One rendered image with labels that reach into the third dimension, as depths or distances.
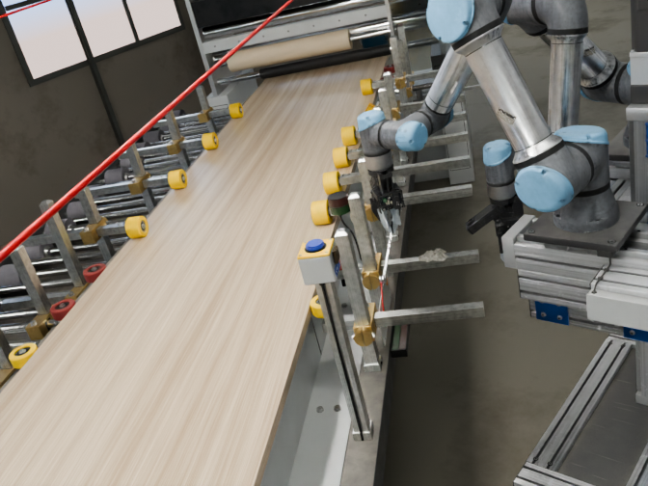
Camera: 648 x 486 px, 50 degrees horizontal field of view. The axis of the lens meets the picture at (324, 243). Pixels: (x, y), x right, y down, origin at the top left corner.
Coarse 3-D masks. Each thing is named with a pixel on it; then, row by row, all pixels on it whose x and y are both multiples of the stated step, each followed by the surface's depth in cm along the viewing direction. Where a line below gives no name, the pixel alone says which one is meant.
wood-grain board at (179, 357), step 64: (384, 64) 416; (256, 128) 354; (320, 128) 330; (192, 192) 291; (256, 192) 274; (320, 192) 259; (128, 256) 246; (192, 256) 234; (256, 256) 223; (64, 320) 214; (128, 320) 204; (192, 320) 196; (256, 320) 188; (64, 384) 182; (128, 384) 175; (192, 384) 169; (256, 384) 163; (0, 448) 163; (64, 448) 158; (128, 448) 153; (192, 448) 148; (256, 448) 143
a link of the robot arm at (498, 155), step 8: (488, 144) 188; (496, 144) 186; (504, 144) 185; (488, 152) 185; (496, 152) 184; (504, 152) 184; (512, 152) 187; (488, 160) 186; (496, 160) 185; (504, 160) 185; (512, 160) 186; (488, 168) 188; (496, 168) 186; (504, 168) 186; (512, 168) 187; (488, 176) 189; (496, 176) 187; (504, 176) 187; (512, 176) 188; (488, 184) 191; (496, 184) 188; (504, 184) 188
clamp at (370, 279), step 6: (378, 258) 210; (378, 264) 207; (378, 270) 204; (366, 276) 203; (372, 276) 202; (378, 276) 204; (366, 282) 203; (372, 282) 203; (378, 282) 203; (366, 288) 205; (372, 288) 204
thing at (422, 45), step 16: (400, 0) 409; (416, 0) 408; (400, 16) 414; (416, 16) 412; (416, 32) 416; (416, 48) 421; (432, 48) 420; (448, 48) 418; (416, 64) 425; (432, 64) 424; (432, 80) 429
